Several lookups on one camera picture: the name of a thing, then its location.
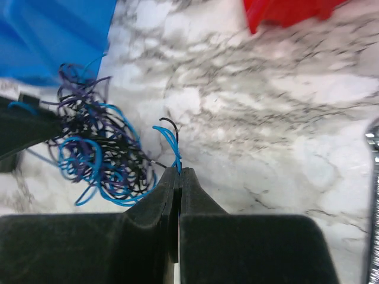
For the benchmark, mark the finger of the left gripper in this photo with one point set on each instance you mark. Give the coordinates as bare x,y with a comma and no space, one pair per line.
24,123

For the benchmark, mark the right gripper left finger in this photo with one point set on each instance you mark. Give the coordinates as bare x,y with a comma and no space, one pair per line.
126,247

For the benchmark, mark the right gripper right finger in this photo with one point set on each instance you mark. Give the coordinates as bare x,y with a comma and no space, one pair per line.
218,247

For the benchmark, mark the left blue plastic bin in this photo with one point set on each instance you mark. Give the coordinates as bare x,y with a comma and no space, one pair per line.
38,36

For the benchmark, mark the red plastic bin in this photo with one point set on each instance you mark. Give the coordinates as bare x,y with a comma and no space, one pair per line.
286,13

